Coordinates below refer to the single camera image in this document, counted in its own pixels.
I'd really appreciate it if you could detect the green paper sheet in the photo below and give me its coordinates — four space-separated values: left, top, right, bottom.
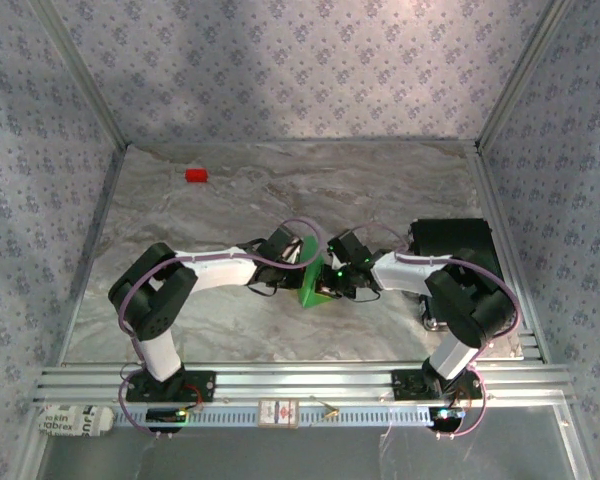
294 234 342 309

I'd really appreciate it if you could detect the black case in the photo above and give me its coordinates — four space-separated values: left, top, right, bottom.
409 217 505 332

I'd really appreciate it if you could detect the small brass hook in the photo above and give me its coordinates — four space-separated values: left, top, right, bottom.
309 396 340 426

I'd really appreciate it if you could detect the small white label card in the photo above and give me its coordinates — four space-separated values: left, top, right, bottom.
257 398 300 430

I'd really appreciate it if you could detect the white printed paper roll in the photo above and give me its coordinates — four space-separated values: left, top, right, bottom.
37 403 115 440

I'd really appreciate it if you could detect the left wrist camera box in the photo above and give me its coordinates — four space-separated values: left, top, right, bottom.
257 225 306 264

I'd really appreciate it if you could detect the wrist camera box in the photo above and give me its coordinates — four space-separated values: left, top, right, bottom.
257 225 306 264
327 228 372 271

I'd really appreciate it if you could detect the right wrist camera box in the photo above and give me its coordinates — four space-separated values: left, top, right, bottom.
327 228 372 271

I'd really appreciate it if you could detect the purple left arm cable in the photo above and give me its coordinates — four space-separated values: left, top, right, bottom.
110 217 326 441

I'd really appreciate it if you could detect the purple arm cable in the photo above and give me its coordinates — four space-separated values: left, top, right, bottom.
349 222 522 441
110 217 326 441

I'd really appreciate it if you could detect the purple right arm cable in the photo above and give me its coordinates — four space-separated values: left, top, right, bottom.
349 222 522 441

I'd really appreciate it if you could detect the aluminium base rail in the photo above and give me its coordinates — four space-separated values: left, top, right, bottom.
32 364 574 404

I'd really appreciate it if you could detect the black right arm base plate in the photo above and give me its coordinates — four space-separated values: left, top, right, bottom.
391 368 483 401

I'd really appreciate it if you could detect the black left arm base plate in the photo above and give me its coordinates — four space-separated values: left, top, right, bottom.
124 370 217 403

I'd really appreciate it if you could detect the grey slotted cable duct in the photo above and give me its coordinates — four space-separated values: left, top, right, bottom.
113 405 431 429

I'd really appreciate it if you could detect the aluminium side rail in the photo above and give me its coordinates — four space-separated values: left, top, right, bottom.
467 142 546 364
54 144 131 366

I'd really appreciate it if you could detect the aluminium frame post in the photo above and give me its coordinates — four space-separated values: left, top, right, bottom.
29 0 131 149
477 0 575 149

